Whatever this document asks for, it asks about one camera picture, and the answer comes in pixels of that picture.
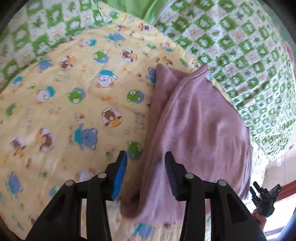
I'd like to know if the person's right hand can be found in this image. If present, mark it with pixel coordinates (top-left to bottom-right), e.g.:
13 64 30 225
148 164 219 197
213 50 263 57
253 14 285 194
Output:
251 209 266 231

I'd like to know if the green checkered frog quilt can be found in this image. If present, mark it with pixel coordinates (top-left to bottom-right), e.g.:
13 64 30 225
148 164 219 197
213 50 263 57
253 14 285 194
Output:
106 0 296 163

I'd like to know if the green checkered pillow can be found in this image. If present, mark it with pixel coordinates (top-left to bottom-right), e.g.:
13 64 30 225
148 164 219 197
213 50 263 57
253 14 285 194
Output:
1 0 120 88

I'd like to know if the pink knitted sweater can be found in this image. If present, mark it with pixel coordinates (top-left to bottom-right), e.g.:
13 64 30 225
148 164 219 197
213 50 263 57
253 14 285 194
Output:
120 64 252 222

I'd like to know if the yellow cartoon bear bedsheet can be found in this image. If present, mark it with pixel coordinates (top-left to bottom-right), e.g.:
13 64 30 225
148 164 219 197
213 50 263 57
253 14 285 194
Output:
1 6 199 239

